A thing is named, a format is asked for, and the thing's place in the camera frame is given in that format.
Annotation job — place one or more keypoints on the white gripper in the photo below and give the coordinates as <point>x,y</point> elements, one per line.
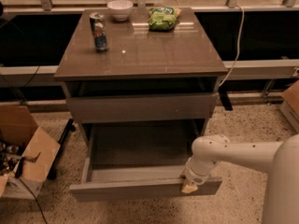
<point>196,178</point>

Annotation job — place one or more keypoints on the grey drawer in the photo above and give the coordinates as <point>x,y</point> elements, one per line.
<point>136,160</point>
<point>141,108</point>

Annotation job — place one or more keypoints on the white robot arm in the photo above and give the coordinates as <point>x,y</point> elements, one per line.
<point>280,160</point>

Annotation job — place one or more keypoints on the grey top drawer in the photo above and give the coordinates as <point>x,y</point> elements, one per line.
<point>141,108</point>

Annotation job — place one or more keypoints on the grey drawer cabinet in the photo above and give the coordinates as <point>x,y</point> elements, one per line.
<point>140,61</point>

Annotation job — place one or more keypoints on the open cardboard box left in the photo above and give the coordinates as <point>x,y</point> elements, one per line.
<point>18,127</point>

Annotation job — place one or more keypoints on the black stand foot right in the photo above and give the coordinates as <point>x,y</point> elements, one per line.
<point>225,100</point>

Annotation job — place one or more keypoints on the black bar on floor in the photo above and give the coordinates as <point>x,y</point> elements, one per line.
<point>69,127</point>

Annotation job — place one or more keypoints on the cardboard box right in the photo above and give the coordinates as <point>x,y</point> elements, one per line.
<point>290,105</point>

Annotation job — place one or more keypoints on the green chip bag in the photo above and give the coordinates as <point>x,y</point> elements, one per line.
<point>163,18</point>

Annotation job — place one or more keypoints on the blue drink can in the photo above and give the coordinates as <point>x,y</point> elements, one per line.
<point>98,27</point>

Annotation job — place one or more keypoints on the white bowl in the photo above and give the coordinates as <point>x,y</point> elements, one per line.
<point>120,10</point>

